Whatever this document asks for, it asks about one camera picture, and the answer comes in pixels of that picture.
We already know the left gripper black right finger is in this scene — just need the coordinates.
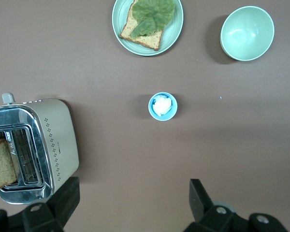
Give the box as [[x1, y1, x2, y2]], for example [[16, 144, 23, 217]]
[[183, 178, 289, 232]]

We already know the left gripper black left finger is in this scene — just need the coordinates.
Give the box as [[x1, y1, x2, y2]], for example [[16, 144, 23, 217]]
[[0, 176, 81, 232]]

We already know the beige and chrome toaster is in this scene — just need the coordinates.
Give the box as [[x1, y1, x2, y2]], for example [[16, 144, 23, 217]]
[[0, 92, 80, 205]]

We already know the green lettuce leaf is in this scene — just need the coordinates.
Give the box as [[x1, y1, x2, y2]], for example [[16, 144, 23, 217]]
[[129, 0, 176, 39]]

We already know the brown bread slice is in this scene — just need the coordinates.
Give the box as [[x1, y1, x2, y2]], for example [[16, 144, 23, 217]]
[[0, 139, 20, 189]]

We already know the toasted bread slice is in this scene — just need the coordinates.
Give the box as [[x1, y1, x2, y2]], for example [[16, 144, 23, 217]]
[[119, 0, 165, 51]]

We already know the blue paper cup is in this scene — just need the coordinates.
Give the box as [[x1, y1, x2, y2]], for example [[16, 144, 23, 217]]
[[148, 91, 178, 121]]

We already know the pale green plate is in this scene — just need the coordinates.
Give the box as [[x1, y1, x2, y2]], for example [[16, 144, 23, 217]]
[[112, 0, 184, 57]]

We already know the pale green bowl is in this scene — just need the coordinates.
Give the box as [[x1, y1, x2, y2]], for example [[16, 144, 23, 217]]
[[219, 6, 275, 61]]

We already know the white crumpled wad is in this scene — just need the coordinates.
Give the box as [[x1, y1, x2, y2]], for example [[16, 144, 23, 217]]
[[152, 95, 173, 117]]

